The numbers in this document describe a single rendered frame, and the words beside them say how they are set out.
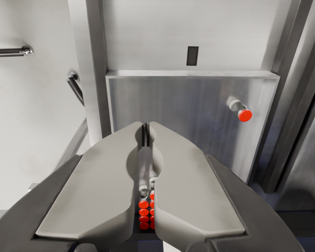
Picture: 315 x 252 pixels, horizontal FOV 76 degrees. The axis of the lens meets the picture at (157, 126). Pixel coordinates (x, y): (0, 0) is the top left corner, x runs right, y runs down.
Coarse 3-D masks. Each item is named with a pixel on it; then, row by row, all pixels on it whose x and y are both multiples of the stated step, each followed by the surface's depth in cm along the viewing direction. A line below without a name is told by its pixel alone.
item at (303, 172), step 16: (304, 128) 36; (304, 144) 41; (288, 160) 40; (304, 160) 43; (288, 176) 40; (304, 176) 45; (288, 192) 47; (304, 192) 47; (288, 208) 50; (304, 208) 50
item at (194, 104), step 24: (120, 72) 31; (144, 72) 31; (168, 72) 31; (192, 72) 32; (216, 72) 32; (240, 72) 32; (264, 72) 32; (120, 96) 34; (144, 96) 34; (168, 96) 35; (192, 96) 35; (216, 96) 35; (240, 96) 35; (264, 96) 34; (120, 120) 36; (144, 120) 37; (168, 120) 37; (192, 120) 37; (216, 120) 37; (240, 120) 37; (264, 120) 34; (144, 144) 39; (216, 144) 40; (240, 144) 40; (144, 168) 42; (240, 168) 43
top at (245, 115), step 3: (243, 111) 31; (246, 111) 31; (249, 111) 31; (240, 114) 32; (243, 114) 32; (246, 114) 32; (249, 114) 32; (240, 117) 32; (243, 117) 32; (246, 117) 32; (249, 117) 32; (243, 120) 32; (246, 120) 32
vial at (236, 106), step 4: (232, 100) 35; (236, 100) 35; (232, 104) 34; (236, 104) 34; (240, 104) 33; (232, 108) 34; (236, 108) 33; (240, 108) 32; (244, 108) 32; (236, 112) 33; (236, 116) 33
